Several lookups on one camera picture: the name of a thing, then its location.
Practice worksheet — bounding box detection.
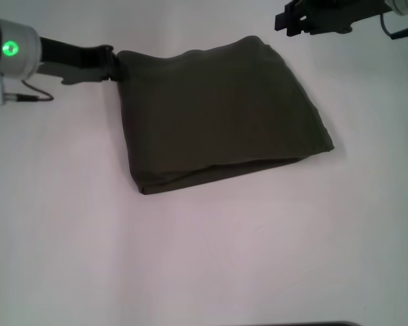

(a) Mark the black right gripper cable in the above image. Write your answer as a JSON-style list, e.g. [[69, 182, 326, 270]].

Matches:
[[379, 13, 408, 41]]

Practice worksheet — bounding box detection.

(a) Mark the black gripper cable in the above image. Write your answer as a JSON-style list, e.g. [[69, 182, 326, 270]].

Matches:
[[5, 79, 54, 103], [379, 13, 408, 41]]

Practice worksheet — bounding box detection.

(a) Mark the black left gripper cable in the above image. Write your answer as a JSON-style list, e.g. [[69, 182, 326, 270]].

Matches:
[[5, 79, 54, 103]]

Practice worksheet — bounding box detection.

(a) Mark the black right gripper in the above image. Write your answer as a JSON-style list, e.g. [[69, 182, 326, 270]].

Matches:
[[274, 0, 394, 37]]

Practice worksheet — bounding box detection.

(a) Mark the dark green FREE t-shirt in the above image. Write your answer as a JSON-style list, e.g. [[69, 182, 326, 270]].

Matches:
[[116, 35, 336, 196]]

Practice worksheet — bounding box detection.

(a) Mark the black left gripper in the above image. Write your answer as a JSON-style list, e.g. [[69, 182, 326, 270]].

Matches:
[[35, 36, 130, 86]]

